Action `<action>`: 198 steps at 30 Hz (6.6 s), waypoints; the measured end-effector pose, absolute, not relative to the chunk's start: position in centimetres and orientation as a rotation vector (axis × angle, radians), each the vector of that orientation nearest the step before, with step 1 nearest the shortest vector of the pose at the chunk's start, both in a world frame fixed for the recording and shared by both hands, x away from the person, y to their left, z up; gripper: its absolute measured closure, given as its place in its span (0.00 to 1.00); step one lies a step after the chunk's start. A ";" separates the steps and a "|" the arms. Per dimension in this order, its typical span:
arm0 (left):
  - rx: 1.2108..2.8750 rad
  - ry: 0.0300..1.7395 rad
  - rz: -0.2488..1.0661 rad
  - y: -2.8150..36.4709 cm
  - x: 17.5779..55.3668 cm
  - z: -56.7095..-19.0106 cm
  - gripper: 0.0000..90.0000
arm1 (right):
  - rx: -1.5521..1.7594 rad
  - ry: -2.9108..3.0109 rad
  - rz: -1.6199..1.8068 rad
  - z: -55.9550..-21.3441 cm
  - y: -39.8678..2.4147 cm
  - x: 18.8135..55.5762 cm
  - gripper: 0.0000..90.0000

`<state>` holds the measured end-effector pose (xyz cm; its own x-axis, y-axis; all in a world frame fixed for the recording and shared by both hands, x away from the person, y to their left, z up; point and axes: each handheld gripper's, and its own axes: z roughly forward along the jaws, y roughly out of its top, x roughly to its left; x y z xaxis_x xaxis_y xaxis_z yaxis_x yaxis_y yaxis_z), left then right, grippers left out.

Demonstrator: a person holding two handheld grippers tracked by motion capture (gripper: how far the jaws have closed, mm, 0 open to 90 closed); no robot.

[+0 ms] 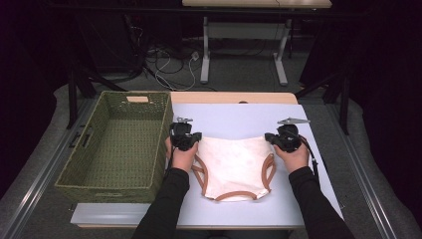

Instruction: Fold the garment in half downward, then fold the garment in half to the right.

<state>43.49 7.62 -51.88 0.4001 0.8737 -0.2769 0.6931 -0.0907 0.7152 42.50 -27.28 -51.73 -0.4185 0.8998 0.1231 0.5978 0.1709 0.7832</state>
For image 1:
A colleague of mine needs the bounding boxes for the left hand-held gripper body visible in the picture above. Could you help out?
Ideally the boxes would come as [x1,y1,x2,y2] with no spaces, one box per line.
[168,117,197,152]

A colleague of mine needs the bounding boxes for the black metal stand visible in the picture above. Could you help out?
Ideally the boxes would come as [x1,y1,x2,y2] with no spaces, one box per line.
[295,71,351,135]
[66,66,127,130]

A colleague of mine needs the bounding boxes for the cream baby bodysuit brown trim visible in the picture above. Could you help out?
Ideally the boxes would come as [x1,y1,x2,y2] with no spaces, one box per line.
[191,134,277,202]

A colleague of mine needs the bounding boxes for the white floor cable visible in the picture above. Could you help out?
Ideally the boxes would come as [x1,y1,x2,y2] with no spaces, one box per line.
[154,49,197,92]

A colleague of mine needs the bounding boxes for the person's left hand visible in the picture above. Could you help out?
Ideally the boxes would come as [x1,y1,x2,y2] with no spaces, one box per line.
[164,137,199,173]

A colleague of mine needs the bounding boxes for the left hand-held gripper black cable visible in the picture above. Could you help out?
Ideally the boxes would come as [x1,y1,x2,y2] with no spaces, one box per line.
[164,150,174,175]

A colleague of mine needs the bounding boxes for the green woven basket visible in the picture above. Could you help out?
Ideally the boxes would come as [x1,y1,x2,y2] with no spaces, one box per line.
[54,90,174,204]

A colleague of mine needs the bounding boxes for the aluminium floor rail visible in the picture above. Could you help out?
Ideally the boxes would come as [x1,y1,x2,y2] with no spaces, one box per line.
[0,98,98,239]
[322,103,399,239]

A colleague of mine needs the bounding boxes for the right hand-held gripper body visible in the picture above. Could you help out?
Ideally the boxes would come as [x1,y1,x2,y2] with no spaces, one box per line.
[274,117,312,153]

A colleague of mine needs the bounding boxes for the desk with white legs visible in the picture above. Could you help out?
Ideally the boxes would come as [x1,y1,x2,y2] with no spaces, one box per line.
[181,0,332,87]

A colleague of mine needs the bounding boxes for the dark curtain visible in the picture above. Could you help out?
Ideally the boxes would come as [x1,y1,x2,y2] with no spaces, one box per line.
[298,0,422,230]
[0,0,59,197]

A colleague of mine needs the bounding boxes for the person's right hand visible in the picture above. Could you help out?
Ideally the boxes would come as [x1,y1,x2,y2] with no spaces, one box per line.
[273,140,312,175]

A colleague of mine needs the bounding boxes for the white table mat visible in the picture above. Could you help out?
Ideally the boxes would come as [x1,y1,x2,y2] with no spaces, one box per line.
[70,103,346,228]

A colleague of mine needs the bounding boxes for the right hand-held gripper black cable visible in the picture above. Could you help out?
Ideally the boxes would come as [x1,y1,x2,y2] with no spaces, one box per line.
[297,132,322,178]

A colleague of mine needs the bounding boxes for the hand-held gripper black cable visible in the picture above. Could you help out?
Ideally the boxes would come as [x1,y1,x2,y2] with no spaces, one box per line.
[297,132,322,178]
[164,150,174,175]

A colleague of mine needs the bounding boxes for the black floor cables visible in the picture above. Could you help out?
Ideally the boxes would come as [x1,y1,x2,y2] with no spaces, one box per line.
[142,46,187,77]

